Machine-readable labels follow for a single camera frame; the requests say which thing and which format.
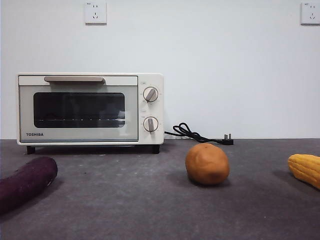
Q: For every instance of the purple eggplant with green stem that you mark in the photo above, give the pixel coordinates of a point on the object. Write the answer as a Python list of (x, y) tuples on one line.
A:
[(25, 180)]

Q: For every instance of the white Toshiba toaster oven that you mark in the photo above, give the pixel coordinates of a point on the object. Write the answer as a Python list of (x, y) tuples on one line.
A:
[(160, 110)]

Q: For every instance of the beige round oven knob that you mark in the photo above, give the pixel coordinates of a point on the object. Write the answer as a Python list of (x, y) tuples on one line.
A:
[(150, 124), (150, 94)]

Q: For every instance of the brown potato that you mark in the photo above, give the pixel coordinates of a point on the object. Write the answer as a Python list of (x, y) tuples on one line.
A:
[(207, 163)]

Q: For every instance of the yellow corn cob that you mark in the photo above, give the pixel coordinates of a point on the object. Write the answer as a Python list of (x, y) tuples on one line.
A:
[(306, 170)]

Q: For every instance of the white wall socket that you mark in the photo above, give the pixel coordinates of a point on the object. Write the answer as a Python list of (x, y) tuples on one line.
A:
[(95, 12), (311, 13)]

